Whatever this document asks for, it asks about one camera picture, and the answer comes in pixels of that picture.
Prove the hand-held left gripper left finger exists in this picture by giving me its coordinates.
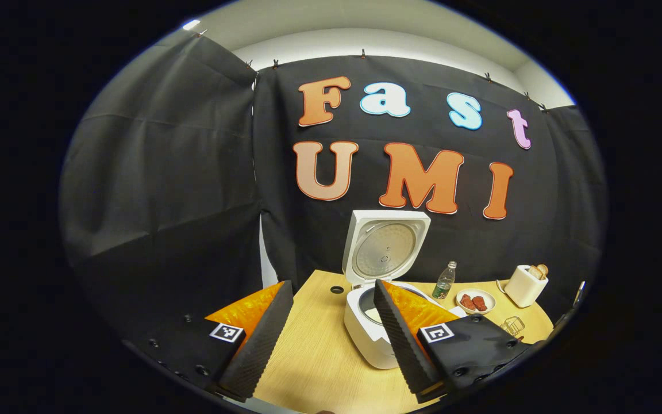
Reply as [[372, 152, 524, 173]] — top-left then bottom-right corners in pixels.
[[123, 279, 295, 403]]

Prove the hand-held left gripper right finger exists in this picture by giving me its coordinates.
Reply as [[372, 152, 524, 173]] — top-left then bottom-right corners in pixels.
[[372, 279, 538, 404]]

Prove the white rice cooker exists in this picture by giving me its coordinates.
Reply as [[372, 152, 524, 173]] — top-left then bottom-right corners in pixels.
[[341, 209, 465, 370]]

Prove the metal wire chopstick holder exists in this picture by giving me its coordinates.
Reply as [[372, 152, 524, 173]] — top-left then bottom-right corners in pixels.
[[499, 316, 526, 338]]

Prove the clear plastic water bottle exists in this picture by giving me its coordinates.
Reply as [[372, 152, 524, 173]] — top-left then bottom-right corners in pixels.
[[432, 260, 457, 300]]

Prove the white oval plate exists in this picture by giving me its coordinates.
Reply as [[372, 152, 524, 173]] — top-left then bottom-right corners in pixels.
[[456, 287, 497, 316]]

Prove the white toaster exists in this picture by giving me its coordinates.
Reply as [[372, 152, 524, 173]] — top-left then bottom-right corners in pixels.
[[504, 264, 549, 308]]

